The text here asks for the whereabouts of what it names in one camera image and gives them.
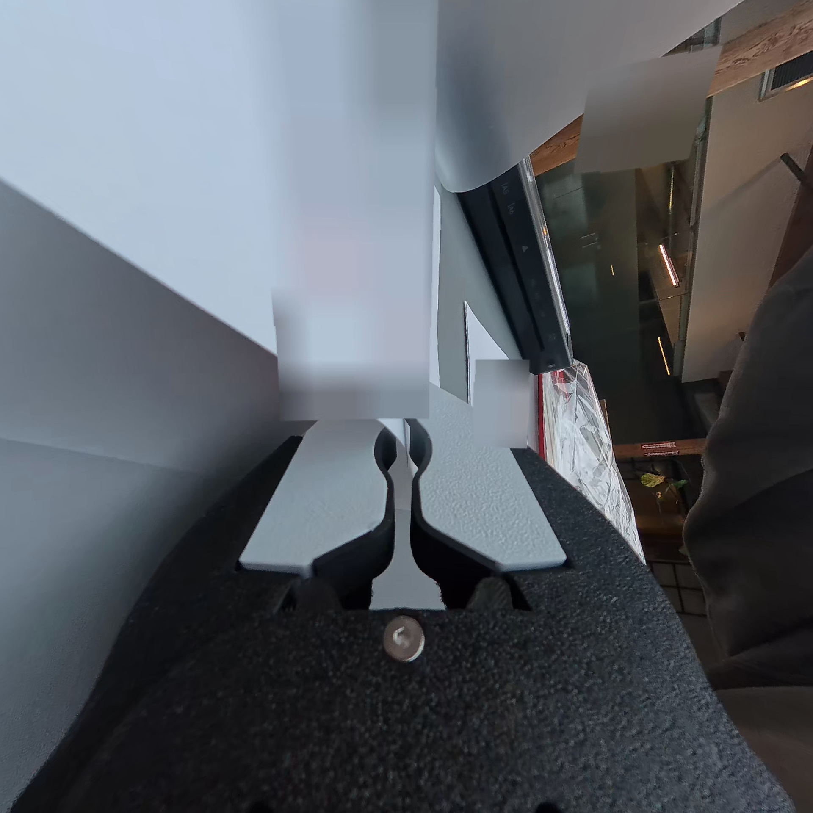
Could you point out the green plant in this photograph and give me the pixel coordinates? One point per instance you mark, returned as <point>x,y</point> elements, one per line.
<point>660,486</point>

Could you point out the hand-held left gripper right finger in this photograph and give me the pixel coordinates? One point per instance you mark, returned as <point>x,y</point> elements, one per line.
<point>483,508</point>

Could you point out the person's dark clothing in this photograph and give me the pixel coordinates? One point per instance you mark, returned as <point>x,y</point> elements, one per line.
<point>756,476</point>

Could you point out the large white paper sheet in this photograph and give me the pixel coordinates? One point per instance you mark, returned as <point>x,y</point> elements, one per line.
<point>159,159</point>

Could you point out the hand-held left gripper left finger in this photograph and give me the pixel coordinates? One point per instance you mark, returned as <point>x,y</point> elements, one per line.
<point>324,508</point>

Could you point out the plastic-wrapped red package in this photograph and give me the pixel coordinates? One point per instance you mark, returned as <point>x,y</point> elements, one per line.
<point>584,457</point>

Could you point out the small white paper sheet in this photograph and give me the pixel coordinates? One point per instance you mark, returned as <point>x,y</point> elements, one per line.
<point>486,343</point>

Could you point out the grey desk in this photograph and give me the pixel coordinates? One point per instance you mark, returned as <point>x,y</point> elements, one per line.
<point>95,381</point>

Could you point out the black device with markings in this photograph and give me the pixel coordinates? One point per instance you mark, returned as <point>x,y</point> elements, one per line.
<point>514,254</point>

